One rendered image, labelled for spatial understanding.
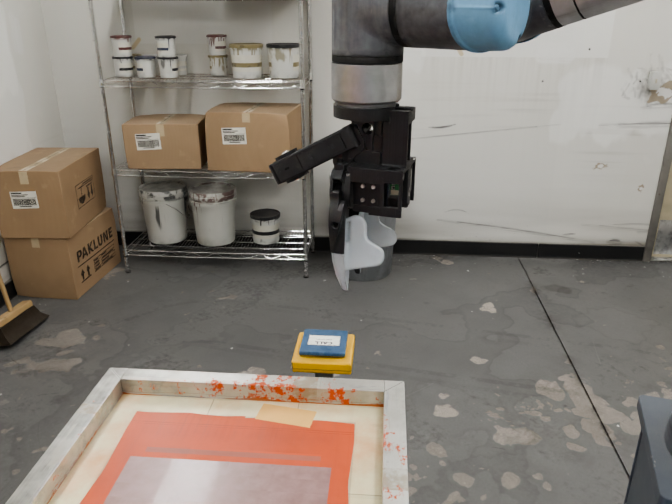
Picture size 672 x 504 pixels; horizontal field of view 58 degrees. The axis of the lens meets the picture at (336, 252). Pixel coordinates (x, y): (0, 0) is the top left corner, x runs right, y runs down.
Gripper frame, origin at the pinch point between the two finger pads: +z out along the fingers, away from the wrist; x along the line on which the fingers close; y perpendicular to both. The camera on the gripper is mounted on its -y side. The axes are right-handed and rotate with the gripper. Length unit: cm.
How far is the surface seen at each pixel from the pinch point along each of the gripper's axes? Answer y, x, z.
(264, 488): -14.0, 2.7, 40.6
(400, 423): 3.6, 20.7, 37.2
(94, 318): -207, 183, 137
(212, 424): -29, 14, 41
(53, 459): -47, -5, 37
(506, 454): 24, 141, 136
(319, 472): -7.0, 8.7, 40.6
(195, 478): -25.4, 1.2, 40.7
